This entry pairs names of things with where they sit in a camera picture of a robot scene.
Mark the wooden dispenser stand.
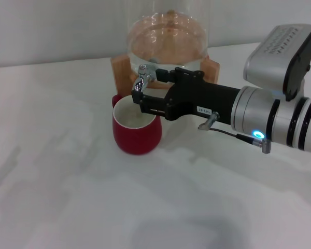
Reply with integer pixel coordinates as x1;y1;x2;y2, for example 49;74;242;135
110;53;220;98

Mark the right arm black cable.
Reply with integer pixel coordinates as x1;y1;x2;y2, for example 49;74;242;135
198;112;272;154

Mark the glass water dispenser jar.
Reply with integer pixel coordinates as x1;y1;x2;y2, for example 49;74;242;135
126;0;210;78

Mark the red ceramic cup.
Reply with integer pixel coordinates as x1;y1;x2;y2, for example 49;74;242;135
111;94;163;156

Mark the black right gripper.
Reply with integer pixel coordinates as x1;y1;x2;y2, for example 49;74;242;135
131;66;242;125

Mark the chrome faucet tap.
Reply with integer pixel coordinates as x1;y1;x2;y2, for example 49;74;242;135
131;64;160;94

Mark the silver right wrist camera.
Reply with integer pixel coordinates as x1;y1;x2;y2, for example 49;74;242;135
243;24;311;102

